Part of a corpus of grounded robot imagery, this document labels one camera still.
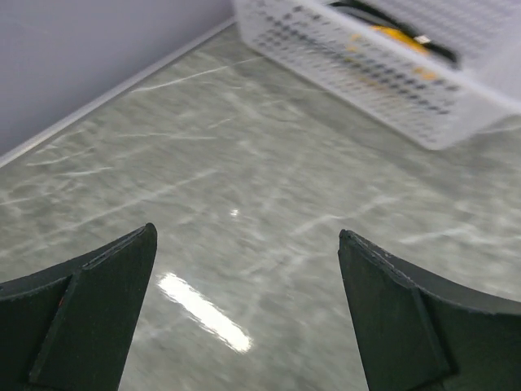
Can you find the white perforated plastic basket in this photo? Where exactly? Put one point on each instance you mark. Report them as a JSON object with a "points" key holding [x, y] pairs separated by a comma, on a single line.
{"points": [[438, 72]]}

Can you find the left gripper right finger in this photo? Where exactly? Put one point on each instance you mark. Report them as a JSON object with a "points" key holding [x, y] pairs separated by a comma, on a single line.
{"points": [[416, 330]]}

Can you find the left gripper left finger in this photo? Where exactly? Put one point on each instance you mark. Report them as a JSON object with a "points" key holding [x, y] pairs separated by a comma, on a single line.
{"points": [[70, 326]]}

